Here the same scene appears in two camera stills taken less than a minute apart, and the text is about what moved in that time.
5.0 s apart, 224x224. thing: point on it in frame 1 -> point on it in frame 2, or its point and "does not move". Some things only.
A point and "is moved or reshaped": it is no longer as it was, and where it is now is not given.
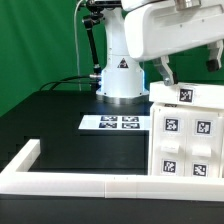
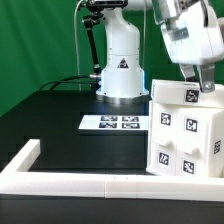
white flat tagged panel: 116,122 does not move
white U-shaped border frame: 24,177 does not move
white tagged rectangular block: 187,94 does not move
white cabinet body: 186,141 is moved or reshaped
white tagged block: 204,144 is moved or reshaped
